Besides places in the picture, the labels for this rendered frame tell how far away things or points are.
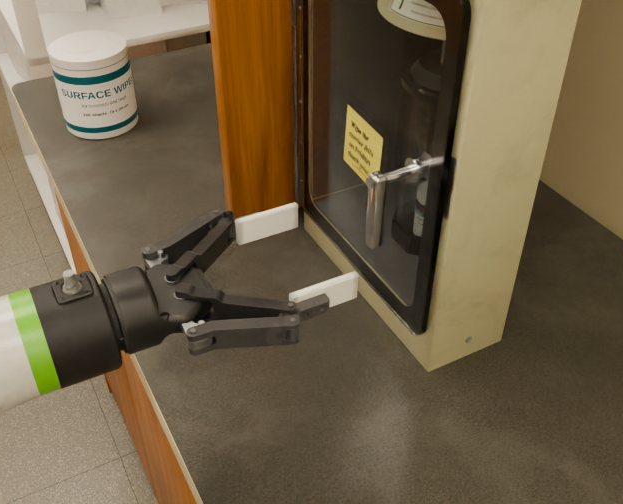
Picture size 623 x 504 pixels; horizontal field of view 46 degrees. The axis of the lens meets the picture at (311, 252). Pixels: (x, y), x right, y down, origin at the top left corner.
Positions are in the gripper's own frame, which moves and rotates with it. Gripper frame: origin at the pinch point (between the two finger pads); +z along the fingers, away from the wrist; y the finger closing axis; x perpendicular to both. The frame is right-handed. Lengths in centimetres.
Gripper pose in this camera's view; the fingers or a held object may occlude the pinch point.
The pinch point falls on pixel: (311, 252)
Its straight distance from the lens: 72.8
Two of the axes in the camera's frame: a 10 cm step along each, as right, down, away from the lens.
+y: -4.7, -5.7, 6.8
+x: -0.1, 7.7, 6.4
